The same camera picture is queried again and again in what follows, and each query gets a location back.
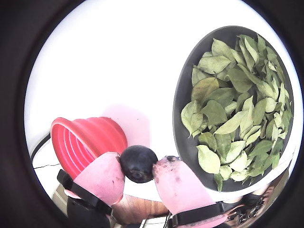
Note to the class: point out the pale green leaf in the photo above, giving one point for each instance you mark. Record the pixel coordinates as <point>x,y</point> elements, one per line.
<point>192,116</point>

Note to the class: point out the red ribbed plastic cup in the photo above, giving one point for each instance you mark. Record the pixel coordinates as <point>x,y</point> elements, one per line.
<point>99,133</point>

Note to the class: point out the heap of green leaves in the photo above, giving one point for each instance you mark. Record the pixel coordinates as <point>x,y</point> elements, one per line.
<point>237,123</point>

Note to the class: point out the person in black patterned clothes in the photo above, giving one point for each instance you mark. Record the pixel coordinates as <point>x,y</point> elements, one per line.
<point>254,206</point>

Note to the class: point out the dark blueberry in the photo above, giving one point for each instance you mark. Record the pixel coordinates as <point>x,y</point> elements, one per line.
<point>139,164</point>

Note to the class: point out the dark green long leaf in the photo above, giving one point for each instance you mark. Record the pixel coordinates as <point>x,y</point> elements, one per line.
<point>222,96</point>

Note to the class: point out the dark grey round bowl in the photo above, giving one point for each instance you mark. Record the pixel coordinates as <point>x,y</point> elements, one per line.
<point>183,142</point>

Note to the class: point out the pink padded gripper finger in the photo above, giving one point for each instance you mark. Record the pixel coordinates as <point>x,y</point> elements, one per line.
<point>102,178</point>
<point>180,187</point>

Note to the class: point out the olive yellowish large leaf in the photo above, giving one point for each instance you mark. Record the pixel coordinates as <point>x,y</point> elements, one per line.
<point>204,89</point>

